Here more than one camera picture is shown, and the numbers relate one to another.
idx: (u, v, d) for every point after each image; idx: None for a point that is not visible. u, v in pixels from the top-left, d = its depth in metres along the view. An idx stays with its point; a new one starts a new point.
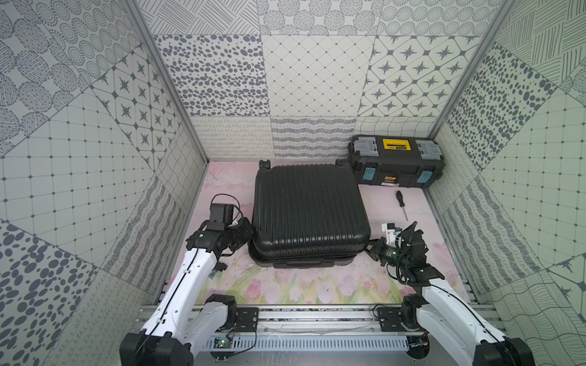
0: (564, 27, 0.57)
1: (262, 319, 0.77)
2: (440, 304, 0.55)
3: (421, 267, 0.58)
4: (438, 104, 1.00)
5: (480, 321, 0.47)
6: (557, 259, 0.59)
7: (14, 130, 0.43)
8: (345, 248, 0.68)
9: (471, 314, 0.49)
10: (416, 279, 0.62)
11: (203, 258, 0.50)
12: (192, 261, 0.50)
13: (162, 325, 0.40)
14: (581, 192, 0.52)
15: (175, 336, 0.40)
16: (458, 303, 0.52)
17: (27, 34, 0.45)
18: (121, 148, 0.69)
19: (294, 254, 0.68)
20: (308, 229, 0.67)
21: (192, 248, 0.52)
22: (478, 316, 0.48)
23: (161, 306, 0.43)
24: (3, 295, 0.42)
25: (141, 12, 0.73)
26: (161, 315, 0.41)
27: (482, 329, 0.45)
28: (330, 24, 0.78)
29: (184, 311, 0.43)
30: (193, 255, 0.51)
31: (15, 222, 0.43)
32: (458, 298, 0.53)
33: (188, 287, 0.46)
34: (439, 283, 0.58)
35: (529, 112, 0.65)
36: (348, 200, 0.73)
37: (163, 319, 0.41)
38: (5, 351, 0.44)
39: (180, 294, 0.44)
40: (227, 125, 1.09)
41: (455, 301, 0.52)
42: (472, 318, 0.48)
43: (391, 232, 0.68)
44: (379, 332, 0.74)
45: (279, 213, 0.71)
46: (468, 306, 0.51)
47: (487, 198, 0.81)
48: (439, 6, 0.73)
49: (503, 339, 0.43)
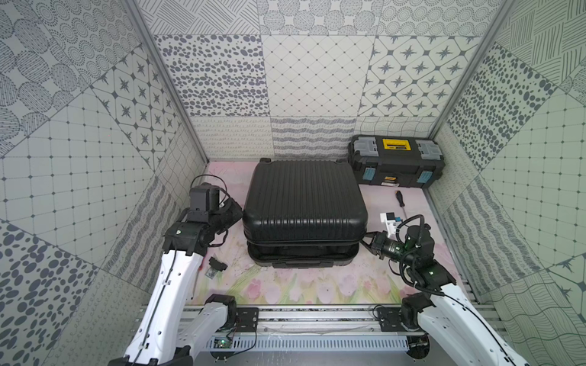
0: (564, 27, 0.57)
1: (262, 319, 0.77)
2: (452, 316, 0.51)
3: (429, 268, 0.59)
4: (438, 104, 1.00)
5: (500, 345, 0.44)
6: (557, 259, 0.59)
7: (14, 130, 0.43)
8: (336, 233, 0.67)
9: (490, 336, 0.46)
10: (426, 282, 0.57)
11: (182, 264, 0.43)
12: (172, 269, 0.42)
13: (145, 351, 0.36)
14: (581, 192, 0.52)
15: (162, 361, 0.37)
16: (474, 319, 0.48)
17: (27, 34, 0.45)
18: (121, 148, 0.69)
19: (282, 236, 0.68)
20: (300, 211, 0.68)
21: (171, 250, 0.44)
22: (497, 338, 0.45)
23: (142, 328, 0.38)
24: (3, 295, 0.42)
25: (141, 12, 0.73)
26: (143, 339, 0.37)
27: (503, 357, 0.43)
28: (330, 24, 0.78)
29: (169, 331, 0.39)
30: (171, 261, 0.43)
31: (16, 222, 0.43)
32: (473, 312, 0.50)
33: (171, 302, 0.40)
34: (452, 291, 0.53)
35: (529, 112, 0.65)
36: (345, 190, 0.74)
37: (146, 345, 0.37)
38: (5, 351, 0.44)
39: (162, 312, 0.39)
40: (227, 125, 1.09)
41: (470, 316, 0.49)
42: (491, 341, 0.45)
43: (391, 223, 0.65)
44: (379, 332, 0.74)
45: (273, 196, 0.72)
46: (483, 321, 0.48)
47: (487, 198, 0.81)
48: (439, 6, 0.73)
49: None
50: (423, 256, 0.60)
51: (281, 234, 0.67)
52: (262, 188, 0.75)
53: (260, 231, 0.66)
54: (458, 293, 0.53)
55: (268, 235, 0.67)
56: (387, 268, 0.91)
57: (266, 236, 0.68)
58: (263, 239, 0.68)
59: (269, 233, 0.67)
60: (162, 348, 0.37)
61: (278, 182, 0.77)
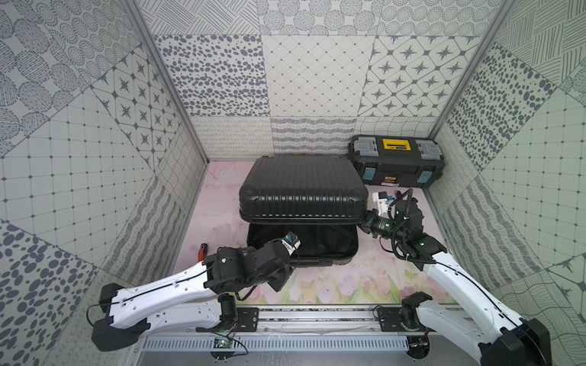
0: (564, 27, 0.57)
1: (262, 319, 0.77)
2: (448, 283, 0.50)
3: (419, 239, 0.59)
4: (438, 104, 1.00)
5: (495, 305, 0.44)
6: (557, 260, 0.59)
7: (14, 130, 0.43)
8: (334, 210, 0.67)
9: (484, 297, 0.45)
10: (417, 255, 0.57)
11: (194, 286, 0.43)
12: (188, 278, 0.44)
13: (120, 308, 0.42)
14: (581, 192, 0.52)
15: (114, 324, 0.40)
16: (467, 282, 0.48)
17: (27, 34, 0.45)
18: (121, 148, 0.69)
19: (279, 212, 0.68)
20: (298, 187, 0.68)
21: (207, 266, 0.45)
22: (491, 298, 0.45)
23: (140, 289, 0.44)
24: (3, 295, 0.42)
25: (141, 12, 0.73)
26: (129, 296, 0.43)
27: (498, 314, 0.42)
28: (330, 24, 0.78)
29: (136, 314, 0.42)
30: (197, 271, 0.45)
31: (16, 222, 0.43)
32: (465, 276, 0.49)
33: (160, 298, 0.42)
34: (442, 258, 0.53)
35: (530, 112, 0.65)
36: (344, 176, 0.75)
37: (123, 304, 0.42)
38: (5, 351, 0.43)
39: (152, 297, 0.42)
40: (227, 125, 1.09)
41: (463, 279, 0.49)
42: (485, 300, 0.45)
43: (383, 202, 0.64)
44: (379, 332, 0.74)
45: (272, 176, 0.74)
46: (477, 284, 0.48)
47: (487, 198, 0.81)
48: (439, 6, 0.73)
49: (519, 323, 0.41)
50: (413, 229, 0.60)
51: (278, 210, 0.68)
52: (262, 171, 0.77)
53: (257, 206, 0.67)
54: (449, 260, 0.53)
55: (265, 211, 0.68)
56: (388, 268, 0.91)
57: (262, 211, 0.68)
58: (260, 213, 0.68)
59: (266, 209, 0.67)
60: (122, 318, 0.41)
61: (278, 168, 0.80)
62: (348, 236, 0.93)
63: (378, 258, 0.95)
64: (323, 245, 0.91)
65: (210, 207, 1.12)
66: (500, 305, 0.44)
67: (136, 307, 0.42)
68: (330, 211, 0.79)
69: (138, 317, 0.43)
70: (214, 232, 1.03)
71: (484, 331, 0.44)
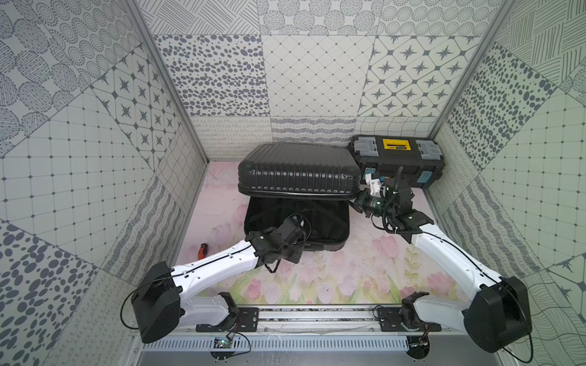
0: (564, 27, 0.57)
1: (262, 319, 0.77)
2: (433, 250, 0.52)
3: (409, 213, 0.61)
4: (438, 104, 1.00)
5: (476, 266, 0.46)
6: (557, 259, 0.59)
7: (14, 130, 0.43)
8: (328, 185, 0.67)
9: (466, 260, 0.47)
10: (406, 226, 0.59)
11: (247, 254, 0.52)
12: (239, 250, 0.53)
13: (183, 277, 0.44)
14: (581, 192, 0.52)
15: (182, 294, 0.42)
16: (451, 248, 0.50)
17: (27, 34, 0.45)
18: (121, 148, 0.69)
19: (275, 186, 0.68)
20: (294, 163, 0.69)
21: (249, 242, 0.56)
22: (473, 261, 0.47)
23: (196, 263, 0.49)
24: (3, 295, 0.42)
25: (141, 12, 0.73)
26: (188, 270, 0.45)
27: (479, 273, 0.44)
28: (330, 24, 0.78)
29: (201, 284, 0.44)
30: (244, 245, 0.54)
31: (15, 222, 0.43)
32: (450, 243, 0.51)
33: (219, 268, 0.48)
34: (429, 228, 0.56)
35: (529, 112, 0.65)
36: (336, 158, 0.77)
37: (187, 275, 0.44)
38: (5, 351, 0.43)
39: (213, 266, 0.47)
40: (227, 125, 1.09)
41: (447, 245, 0.51)
42: (468, 263, 0.46)
43: (375, 182, 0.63)
44: (379, 332, 0.74)
45: (269, 155, 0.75)
46: (460, 250, 0.49)
47: (487, 198, 0.81)
48: (438, 6, 0.73)
49: (500, 280, 0.43)
50: (402, 203, 0.62)
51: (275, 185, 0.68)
52: (258, 151, 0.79)
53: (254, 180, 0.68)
54: (438, 230, 0.55)
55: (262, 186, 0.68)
56: (388, 268, 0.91)
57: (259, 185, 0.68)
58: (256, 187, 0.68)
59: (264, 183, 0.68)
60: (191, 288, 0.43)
61: (275, 149, 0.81)
62: (340, 224, 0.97)
63: (378, 258, 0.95)
64: (316, 230, 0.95)
65: (210, 207, 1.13)
66: (482, 266, 0.46)
67: (200, 277, 0.45)
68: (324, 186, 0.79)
69: (199, 288, 0.45)
70: (214, 231, 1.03)
71: (466, 292, 0.45)
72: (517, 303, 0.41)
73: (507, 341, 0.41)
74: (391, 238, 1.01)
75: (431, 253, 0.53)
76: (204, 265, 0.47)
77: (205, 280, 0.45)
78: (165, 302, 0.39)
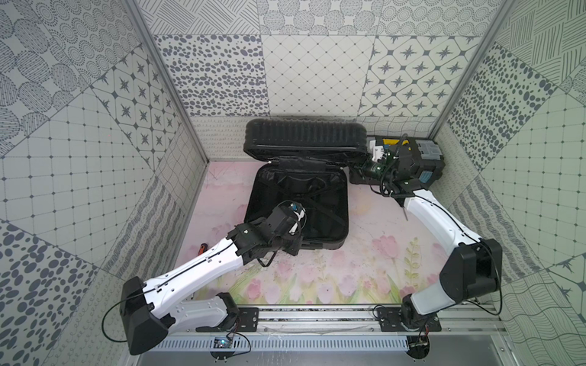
0: (564, 27, 0.57)
1: (262, 319, 0.77)
2: (420, 211, 0.56)
3: (405, 180, 0.63)
4: (438, 104, 1.00)
5: (459, 227, 0.49)
6: (557, 259, 0.59)
7: (14, 130, 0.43)
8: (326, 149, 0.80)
9: (451, 221, 0.50)
10: (400, 191, 0.61)
11: (227, 256, 0.47)
12: (218, 252, 0.47)
13: (155, 293, 0.41)
14: (581, 192, 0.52)
15: (155, 312, 0.39)
16: (439, 211, 0.53)
17: (27, 34, 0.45)
18: (121, 148, 0.69)
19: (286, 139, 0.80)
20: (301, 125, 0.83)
21: (231, 239, 0.50)
22: (457, 222, 0.50)
23: (170, 274, 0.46)
24: (3, 295, 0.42)
25: (141, 12, 0.73)
26: (162, 283, 0.42)
27: (460, 233, 0.47)
28: (330, 24, 0.78)
29: (177, 296, 0.42)
30: (225, 244, 0.49)
31: (15, 222, 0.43)
32: (439, 207, 0.54)
33: (194, 276, 0.44)
34: (423, 194, 0.58)
35: (529, 112, 0.65)
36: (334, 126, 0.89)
37: (159, 290, 0.41)
38: (5, 351, 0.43)
39: (188, 274, 0.44)
40: (227, 125, 1.09)
41: (436, 209, 0.53)
42: (451, 223, 0.49)
43: (378, 149, 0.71)
44: (378, 332, 0.74)
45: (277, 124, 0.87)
46: (448, 213, 0.52)
47: (487, 198, 0.81)
48: (438, 6, 0.73)
49: (478, 239, 0.46)
50: (400, 170, 0.64)
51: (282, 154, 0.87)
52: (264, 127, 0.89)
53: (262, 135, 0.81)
54: (430, 196, 0.57)
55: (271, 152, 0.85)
56: (388, 268, 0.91)
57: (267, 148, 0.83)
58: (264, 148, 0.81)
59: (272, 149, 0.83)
60: (163, 303, 0.40)
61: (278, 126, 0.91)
62: (340, 224, 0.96)
63: (378, 258, 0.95)
64: (315, 229, 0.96)
65: (210, 207, 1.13)
66: (465, 226, 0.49)
67: (174, 289, 0.42)
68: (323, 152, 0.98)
69: (178, 299, 0.42)
70: (214, 231, 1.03)
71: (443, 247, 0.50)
72: (493, 264, 0.44)
73: (474, 294, 0.45)
74: (391, 238, 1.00)
75: (419, 216, 0.57)
76: (179, 275, 0.43)
77: (181, 293, 0.42)
78: (137, 320, 0.37)
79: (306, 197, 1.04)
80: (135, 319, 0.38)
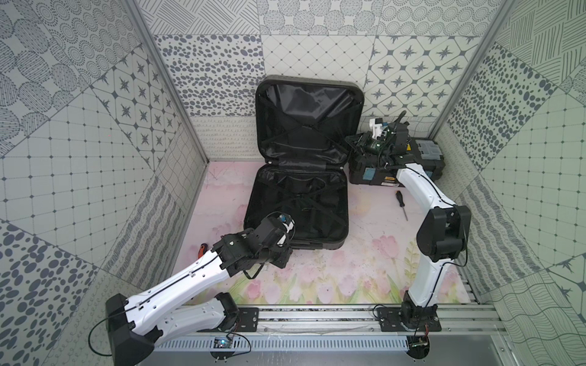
0: (564, 27, 0.57)
1: (262, 319, 0.77)
2: (408, 181, 0.63)
3: (401, 155, 0.69)
4: (438, 104, 1.00)
5: (438, 194, 0.56)
6: (557, 259, 0.59)
7: (14, 130, 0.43)
8: (328, 142, 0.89)
9: (432, 189, 0.57)
10: (394, 162, 0.68)
11: (212, 270, 0.46)
12: (202, 265, 0.47)
13: (137, 310, 0.41)
14: (581, 192, 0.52)
15: (136, 330, 0.39)
16: (423, 182, 0.59)
17: (27, 34, 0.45)
18: (121, 148, 0.69)
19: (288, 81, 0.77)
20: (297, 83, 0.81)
21: (217, 251, 0.49)
22: (438, 191, 0.57)
23: (152, 290, 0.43)
24: (3, 295, 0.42)
25: (141, 12, 0.73)
26: (143, 300, 0.42)
27: (438, 199, 0.54)
28: (330, 24, 0.78)
29: (159, 313, 0.42)
30: (209, 258, 0.48)
31: (16, 221, 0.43)
32: (426, 178, 0.60)
33: (176, 292, 0.43)
34: (413, 167, 0.64)
35: (530, 112, 0.65)
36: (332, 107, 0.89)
37: (142, 306, 0.41)
38: (5, 351, 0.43)
39: (171, 291, 0.43)
40: (227, 125, 1.09)
41: (420, 179, 0.60)
42: (430, 191, 0.57)
43: (378, 127, 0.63)
44: (379, 332, 0.74)
45: None
46: (431, 183, 0.59)
47: (487, 198, 0.81)
48: (438, 6, 0.73)
49: (450, 204, 0.53)
50: (397, 145, 0.71)
51: (287, 132, 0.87)
52: None
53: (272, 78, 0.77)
54: (420, 169, 0.63)
55: (278, 119, 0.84)
56: (389, 268, 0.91)
57: (274, 132, 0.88)
58: (272, 136, 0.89)
59: (279, 146, 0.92)
60: (145, 321, 0.40)
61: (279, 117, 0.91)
62: (341, 223, 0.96)
63: (378, 258, 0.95)
64: (316, 229, 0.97)
65: (210, 207, 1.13)
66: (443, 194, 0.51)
67: (156, 306, 0.41)
68: (324, 149, 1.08)
69: (160, 316, 0.42)
70: (214, 231, 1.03)
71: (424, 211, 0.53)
72: (462, 225, 0.52)
73: (442, 252, 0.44)
74: (391, 238, 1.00)
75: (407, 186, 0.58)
76: (161, 290, 0.43)
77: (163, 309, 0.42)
78: (117, 339, 0.37)
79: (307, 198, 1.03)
80: (115, 338, 0.37)
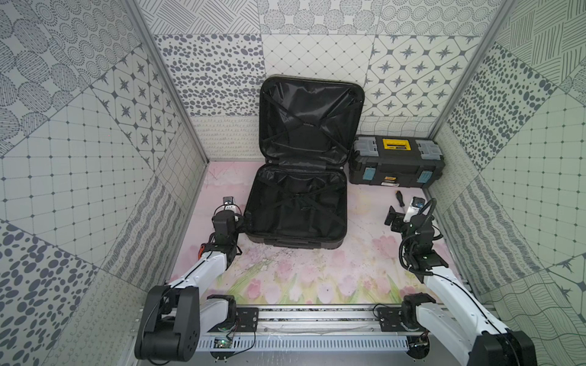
0: (564, 27, 0.57)
1: (262, 319, 0.77)
2: (442, 290, 0.54)
3: (426, 254, 0.63)
4: (438, 104, 1.00)
5: (482, 313, 0.46)
6: (557, 259, 0.59)
7: (14, 130, 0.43)
8: (328, 142, 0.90)
9: (474, 306, 0.47)
10: (420, 266, 0.61)
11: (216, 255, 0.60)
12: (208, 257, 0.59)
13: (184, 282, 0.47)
14: (581, 192, 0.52)
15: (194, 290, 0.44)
16: (459, 291, 0.51)
17: (27, 34, 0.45)
18: (121, 148, 0.69)
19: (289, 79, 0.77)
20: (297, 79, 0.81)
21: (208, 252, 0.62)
22: (483, 309, 0.47)
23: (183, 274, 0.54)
24: (3, 295, 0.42)
25: (141, 12, 0.73)
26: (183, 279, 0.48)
27: (484, 319, 0.44)
28: (330, 23, 0.77)
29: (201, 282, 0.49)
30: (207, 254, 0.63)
31: (15, 221, 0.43)
32: (462, 287, 0.52)
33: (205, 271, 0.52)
34: (441, 271, 0.57)
35: (529, 112, 0.65)
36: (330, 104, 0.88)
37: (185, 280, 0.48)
38: (5, 351, 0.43)
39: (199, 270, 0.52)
40: (227, 125, 1.09)
41: (456, 289, 0.51)
42: (474, 308, 0.47)
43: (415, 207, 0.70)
44: (379, 332, 0.74)
45: None
46: (469, 296, 0.50)
47: (487, 198, 0.81)
48: (438, 5, 0.73)
49: (505, 331, 0.42)
50: (421, 245, 0.64)
51: (288, 131, 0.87)
52: None
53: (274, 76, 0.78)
54: (448, 274, 0.56)
55: (279, 117, 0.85)
56: (388, 268, 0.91)
57: (275, 131, 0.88)
58: (273, 136, 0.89)
59: (279, 146, 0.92)
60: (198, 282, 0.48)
61: None
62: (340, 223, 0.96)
63: (378, 258, 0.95)
64: (315, 228, 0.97)
65: (210, 207, 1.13)
66: (491, 315, 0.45)
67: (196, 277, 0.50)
68: (325, 150, 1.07)
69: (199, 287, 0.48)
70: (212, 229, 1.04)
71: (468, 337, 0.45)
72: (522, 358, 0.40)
73: None
74: (391, 238, 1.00)
75: (441, 295, 0.54)
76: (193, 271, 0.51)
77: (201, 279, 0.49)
78: (188, 299, 0.42)
79: (306, 198, 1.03)
80: (184, 298, 0.42)
